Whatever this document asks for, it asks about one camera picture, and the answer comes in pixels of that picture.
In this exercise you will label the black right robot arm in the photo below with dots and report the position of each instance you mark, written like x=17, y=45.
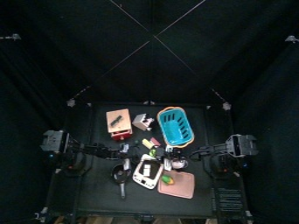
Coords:
x=212, y=150

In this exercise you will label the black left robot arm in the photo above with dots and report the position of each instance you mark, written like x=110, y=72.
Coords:
x=89, y=150

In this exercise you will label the small white bowl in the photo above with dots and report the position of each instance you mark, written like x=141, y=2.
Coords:
x=178, y=164

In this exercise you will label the black frying pan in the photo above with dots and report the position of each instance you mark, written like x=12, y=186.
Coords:
x=120, y=176

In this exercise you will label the green yellow toy food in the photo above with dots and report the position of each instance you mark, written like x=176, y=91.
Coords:
x=166, y=179

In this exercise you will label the green toy vegetable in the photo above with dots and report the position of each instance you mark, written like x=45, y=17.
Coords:
x=152, y=152

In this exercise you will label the white tray with dark inside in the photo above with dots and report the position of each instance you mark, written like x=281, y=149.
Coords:
x=140, y=178

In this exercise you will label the pink toy block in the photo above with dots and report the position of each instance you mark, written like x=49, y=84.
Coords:
x=154, y=141

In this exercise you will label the yellow toy block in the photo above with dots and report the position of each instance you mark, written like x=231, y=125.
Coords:
x=146, y=143

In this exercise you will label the pink cutting board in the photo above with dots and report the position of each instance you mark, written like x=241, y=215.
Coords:
x=178, y=185

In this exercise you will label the blue basket with orange rim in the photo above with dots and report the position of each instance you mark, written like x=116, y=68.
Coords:
x=174, y=126

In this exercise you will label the wooden box with red drawer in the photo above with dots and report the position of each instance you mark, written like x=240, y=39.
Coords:
x=118, y=124

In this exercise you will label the black toy knife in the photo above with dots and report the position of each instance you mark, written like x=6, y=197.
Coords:
x=116, y=120

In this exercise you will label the small white grey toy box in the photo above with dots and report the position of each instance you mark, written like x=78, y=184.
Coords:
x=141, y=121

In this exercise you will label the grey frame corner bracket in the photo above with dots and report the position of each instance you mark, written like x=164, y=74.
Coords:
x=291, y=38
x=70, y=102
x=225, y=106
x=13, y=37
x=148, y=102

